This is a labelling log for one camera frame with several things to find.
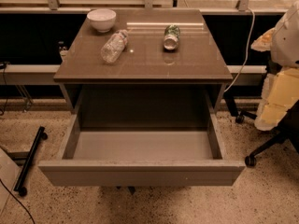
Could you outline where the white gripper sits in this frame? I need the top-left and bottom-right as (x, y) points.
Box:
(254, 68), (299, 131)

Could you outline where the grey top drawer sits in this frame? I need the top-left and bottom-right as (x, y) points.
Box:
(38, 85), (245, 187)

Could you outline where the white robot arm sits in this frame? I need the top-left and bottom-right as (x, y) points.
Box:
(251, 1), (299, 131)

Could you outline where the grey cabinet with glossy top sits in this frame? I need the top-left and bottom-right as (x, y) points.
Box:
(54, 8), (232, 106)

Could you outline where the black office chair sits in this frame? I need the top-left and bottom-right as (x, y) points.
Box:
(223, 59), (299, 168)

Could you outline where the green white soda can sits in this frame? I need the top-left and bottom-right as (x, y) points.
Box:
(164, 24), (180, 50)

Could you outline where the clear plastic water bottle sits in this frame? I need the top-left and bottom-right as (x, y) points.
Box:
(101, 30), (128, 63)

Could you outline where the white ceramic bowl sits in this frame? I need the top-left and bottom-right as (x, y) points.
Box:
(87, 8), (116, 33)

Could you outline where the small bottle behind cabinet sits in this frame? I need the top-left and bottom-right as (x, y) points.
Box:
(58, 41), (68, 60)

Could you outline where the black wheeled stand leg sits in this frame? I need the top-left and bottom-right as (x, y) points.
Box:
(14, 126), (48, 197)

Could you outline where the white hanging cable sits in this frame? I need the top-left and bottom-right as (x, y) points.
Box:
(223, 7), (256, 93)

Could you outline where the black floor cable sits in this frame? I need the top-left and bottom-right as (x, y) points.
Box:
(0, 179), (36, 224)

